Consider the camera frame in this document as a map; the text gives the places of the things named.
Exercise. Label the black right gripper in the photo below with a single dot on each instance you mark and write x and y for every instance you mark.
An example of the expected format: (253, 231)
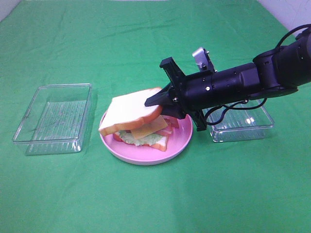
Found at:
(184, 95)

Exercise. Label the pink round plate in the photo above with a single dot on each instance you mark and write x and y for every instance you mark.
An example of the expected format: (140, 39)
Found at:
(146, 156)

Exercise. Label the right clear plastic tray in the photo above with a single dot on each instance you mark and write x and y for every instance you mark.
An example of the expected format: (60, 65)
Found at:
(242, 121)

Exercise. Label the yellow toy cheese slice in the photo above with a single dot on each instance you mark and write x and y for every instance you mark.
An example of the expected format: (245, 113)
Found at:
(158, 124)

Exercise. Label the green toy lettuce leaf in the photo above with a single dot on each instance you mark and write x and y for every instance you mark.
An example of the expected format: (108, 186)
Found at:
(129, 138)

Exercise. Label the left clear plastic tray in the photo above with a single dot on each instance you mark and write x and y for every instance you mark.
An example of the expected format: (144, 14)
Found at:
(56, 120)

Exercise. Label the clear plastic tray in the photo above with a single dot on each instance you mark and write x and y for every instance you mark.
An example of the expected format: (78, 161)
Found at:
(242, 121)
(56, 120)

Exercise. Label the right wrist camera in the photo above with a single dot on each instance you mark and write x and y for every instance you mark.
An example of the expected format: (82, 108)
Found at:
(202, 60)

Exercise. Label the green tablecloth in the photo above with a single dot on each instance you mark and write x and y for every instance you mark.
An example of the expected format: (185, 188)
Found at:
(258, 186)

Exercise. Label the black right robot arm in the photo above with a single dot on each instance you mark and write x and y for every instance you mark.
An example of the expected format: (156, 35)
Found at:
(274, 73)

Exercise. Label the toy bread slice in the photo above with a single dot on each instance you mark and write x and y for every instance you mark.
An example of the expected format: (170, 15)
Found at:
(160, 145)
(128, 112)

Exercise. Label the toy bacon strip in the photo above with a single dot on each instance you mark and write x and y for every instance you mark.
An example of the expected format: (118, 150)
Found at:
(172, 121)
(165, 132)

